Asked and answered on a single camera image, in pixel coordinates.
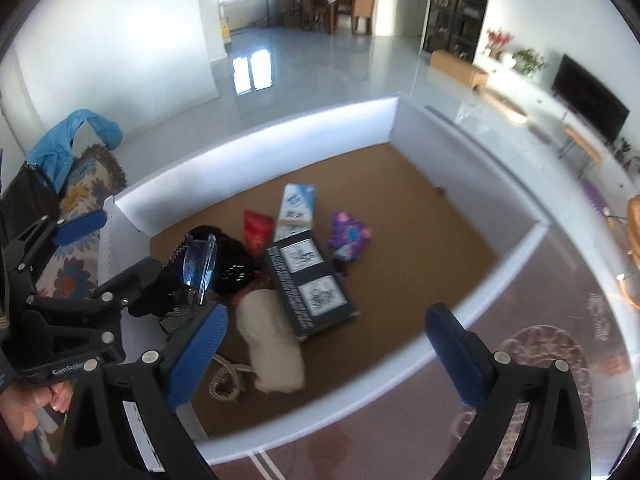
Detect black instruction box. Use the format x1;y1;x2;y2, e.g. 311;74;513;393
264;231;360;341

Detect person left hand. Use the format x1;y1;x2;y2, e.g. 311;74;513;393
1;382;73;442

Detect floral patterned cushion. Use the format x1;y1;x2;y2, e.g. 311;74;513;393
36;144;127;300

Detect black handbag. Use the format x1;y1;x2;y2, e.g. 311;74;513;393
1;162;61;246

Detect blue cloth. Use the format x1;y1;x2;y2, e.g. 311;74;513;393
26;110;124;193

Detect black knit hat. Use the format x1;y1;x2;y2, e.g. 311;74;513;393
127;224;262;319

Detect cream knit glove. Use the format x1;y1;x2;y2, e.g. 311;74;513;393
235;289;305;393

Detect red snack packet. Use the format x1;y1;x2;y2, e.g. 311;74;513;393
244;210;274;258

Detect orange lounge chair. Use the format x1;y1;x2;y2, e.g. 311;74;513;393
603;195;639;310

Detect blue white carton box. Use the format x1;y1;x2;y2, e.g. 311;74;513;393
274;183;316;242

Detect white storage box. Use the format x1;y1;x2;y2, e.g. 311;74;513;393
99;98;550;464

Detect purple snack packet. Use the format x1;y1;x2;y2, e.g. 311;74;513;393
328;211;372;262

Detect wooden bench black legs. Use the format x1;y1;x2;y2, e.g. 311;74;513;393
558;126;604;179

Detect black flat television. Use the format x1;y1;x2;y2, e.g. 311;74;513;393
551;54;629;144

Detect white tv console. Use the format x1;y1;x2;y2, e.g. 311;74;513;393
474;54;639;202

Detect wooden dining table set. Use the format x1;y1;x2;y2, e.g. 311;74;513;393
276;0;376;36

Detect cardboard box on floor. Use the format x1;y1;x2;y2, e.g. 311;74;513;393
430;50;489;89

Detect green potted plant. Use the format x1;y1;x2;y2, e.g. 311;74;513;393
514;48;547;80

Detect red flower vase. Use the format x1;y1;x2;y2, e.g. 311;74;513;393
487;29;514;58

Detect dark glass display cabinet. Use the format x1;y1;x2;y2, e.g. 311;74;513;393
422;0;488;62

